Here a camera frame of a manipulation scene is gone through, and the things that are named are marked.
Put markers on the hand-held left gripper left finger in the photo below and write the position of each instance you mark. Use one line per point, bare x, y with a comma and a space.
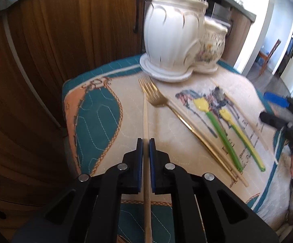
139, 162

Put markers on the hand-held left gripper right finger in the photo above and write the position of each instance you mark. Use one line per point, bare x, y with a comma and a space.
152, 162

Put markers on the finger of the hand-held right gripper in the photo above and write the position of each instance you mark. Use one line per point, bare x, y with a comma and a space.
273, 120
275, 99

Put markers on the wooden chopstick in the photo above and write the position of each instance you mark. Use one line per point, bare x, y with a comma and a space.
147, 207
243, 181
262, 143

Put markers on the white ceramic utensil holder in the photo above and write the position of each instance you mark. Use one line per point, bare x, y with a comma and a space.
171, 35

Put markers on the printed quilted mat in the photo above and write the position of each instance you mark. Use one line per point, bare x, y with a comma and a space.
181, 141

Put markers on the wooden chair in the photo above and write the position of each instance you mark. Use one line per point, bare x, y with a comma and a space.
275, 49

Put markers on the narrow wooden cabinet panel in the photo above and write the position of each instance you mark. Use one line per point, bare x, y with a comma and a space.
237, 38

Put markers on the grey speckled countertop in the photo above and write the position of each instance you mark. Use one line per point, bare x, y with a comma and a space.
242, 8

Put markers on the wooden kitchen cabinet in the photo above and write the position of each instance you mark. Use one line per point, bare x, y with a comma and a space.
60, 43

